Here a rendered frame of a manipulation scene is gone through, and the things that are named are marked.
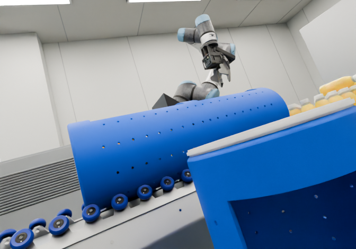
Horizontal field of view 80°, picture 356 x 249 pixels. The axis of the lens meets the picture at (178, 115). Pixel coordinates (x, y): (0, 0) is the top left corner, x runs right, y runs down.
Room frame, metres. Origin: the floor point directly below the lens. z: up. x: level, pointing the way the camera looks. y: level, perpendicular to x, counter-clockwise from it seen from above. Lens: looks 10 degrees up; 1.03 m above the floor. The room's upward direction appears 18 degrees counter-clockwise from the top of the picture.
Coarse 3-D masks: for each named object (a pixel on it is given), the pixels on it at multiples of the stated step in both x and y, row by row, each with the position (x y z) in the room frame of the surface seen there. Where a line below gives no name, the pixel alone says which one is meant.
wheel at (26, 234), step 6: (24, 228) 0.51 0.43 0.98; (18, 234) 0.50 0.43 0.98; (24, 234) 0.50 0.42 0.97; (30, 234) 0.50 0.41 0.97; (12, 240) 0.49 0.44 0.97; (18, 240) 0.49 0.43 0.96; (24, 240) 0.50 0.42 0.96; (30, 240) 0.50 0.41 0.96; (12, 246) 0.48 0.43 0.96; (18, 246) 0.48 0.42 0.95; (24, 246) 0.49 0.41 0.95
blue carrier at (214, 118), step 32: (224, 96) 0.87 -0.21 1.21; (256, 96) 0.90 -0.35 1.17; (96, 128) 0.59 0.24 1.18; (128, 128) 0.62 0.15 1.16; (160, 128) 0.66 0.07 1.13; (192, 128) 0.71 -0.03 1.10; (224, 128) 0.77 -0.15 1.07; (96, 160) 0.56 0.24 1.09; (128, 160) 0.60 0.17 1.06; (160, 160) 0.65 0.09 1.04; (96, 192) 0.57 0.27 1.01; (128, 192) 0.64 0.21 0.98
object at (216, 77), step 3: (213, 72) 0.97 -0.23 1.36; (216, 72) 0.98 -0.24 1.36; (213, 75) 0.97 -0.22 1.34; (216, 75) 0.98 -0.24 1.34; (219, 75) 0.98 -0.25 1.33; (210, 78) 0.97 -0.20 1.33; (213, 78) 0.97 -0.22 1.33; (216, 78) 0.98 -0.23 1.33; (219, 78) 0.98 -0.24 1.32; (213, 81) 0.97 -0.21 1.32; (216, 81) 0.98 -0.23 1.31; (219, 81) 0.98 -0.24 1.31; (219, 84) 0.99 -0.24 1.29; (222, 84) 0.98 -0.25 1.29
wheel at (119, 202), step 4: (116, 196) 0.61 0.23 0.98; (120, 196) 0.61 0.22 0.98; (124, 196) 0.61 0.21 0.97; (112, 200) 0.60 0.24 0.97; (116, 200) 0.60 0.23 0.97; (120, 200) 0.60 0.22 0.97; (124, 200) 0.61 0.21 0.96; (112, 204) 0.59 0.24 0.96; (116, 204) 0.59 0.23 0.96; (120, 204) 0.60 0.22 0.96; (124, 204) 0.60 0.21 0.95; (116, 208) 0.59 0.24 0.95; (120, 208) 0.59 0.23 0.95
